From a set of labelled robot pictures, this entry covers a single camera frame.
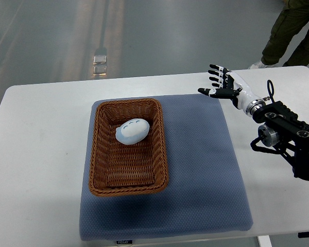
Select black cable loop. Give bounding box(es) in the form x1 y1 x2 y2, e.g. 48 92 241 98
266 79 276 103

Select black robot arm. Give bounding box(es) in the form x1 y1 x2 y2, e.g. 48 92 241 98
250 101 309 181

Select blue foam cushion mat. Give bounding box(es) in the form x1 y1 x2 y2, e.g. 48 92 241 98
79 93 253 241

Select metal floor socket box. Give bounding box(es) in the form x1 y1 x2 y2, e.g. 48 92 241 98
93 55 107 76

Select blue white plush toy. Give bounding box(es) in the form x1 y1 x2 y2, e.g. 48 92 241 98
115 118 150 145

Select black table control panel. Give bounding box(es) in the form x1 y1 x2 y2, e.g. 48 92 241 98
298 232 309 238

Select brown wicker basket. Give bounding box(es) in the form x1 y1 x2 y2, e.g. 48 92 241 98
88 98 169 197

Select person in green trousers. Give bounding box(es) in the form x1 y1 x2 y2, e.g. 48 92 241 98
261 0 309 66

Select white table leg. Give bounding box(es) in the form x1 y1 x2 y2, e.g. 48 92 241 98
257 235 272 247

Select white sneaker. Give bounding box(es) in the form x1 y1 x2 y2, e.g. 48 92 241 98
248 61 275 69

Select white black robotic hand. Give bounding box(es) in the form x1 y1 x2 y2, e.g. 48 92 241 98
198 64 266 117

